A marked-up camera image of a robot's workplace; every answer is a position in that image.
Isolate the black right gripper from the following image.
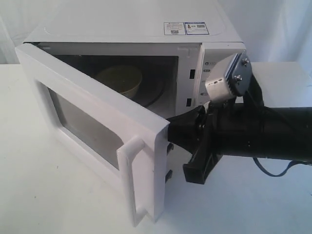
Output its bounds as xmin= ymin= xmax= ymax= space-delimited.
xmin=165 ymin=99 xmax=249 ymax=186

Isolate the white microwave door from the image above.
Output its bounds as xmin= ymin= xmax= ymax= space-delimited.
xmin=14 ymin=43 xmax=174 ymax=197

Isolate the cream ceramic bowl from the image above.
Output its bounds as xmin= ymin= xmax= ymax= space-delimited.
xmin=95 ymin=65 xmax=143 ymax=99

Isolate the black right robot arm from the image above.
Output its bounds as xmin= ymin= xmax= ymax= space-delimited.
xmin=168 ymin=78 xmax=312 ymax=163

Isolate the white microwave oven body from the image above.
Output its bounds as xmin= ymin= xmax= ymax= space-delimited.
xmin=25 ymin=0 xmax=245 ymax=114

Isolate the glass turntable plate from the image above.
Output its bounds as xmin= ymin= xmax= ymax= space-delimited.
xmin=137 ymin=70 xmax=170 ymax=107

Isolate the blue warning sticker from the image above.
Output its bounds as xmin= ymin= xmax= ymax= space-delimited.
xmin=163 ymin=22 xmax=209 ymax=36

